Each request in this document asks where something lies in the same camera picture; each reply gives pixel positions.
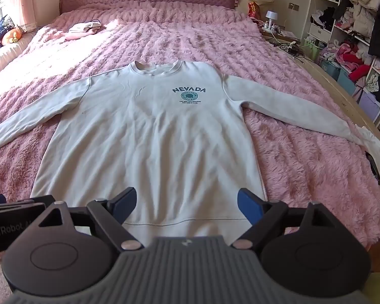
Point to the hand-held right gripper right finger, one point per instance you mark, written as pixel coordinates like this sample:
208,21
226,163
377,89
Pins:
249,204

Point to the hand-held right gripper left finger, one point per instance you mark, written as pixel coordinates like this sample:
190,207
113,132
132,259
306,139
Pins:
126,201

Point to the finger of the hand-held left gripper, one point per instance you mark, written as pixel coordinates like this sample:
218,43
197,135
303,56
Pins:
12,203

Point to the white printed sweatshirt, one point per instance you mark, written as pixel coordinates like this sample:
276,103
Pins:
152,139

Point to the pile of pink clothes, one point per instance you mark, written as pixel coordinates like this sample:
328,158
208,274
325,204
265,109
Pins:
351,60

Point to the folded pink clothes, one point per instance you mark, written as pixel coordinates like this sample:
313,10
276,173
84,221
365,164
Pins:
82,29

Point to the pink fluffy blanket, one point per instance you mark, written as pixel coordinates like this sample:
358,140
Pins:
288,171

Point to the white cloth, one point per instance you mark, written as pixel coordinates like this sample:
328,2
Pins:
378,152

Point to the blue storage box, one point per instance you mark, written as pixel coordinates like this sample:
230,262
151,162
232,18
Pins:
335,74

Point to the orange plush toy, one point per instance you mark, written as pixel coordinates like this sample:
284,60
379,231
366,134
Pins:
12,36

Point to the green storage box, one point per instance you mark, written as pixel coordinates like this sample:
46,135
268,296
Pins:
313,49

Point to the white table lamp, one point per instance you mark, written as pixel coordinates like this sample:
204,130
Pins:
271,17

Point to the red snack bag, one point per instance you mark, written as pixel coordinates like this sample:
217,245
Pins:
254,9

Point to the pink curtain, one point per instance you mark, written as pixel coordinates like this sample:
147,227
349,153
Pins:
23,3

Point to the white open wardrobe shelf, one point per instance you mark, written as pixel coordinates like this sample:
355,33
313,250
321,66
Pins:
335,22

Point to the beige hanging coat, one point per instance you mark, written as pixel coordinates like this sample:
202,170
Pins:
364,3

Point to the wall outlet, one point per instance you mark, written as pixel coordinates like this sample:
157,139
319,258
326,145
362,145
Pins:
293,6

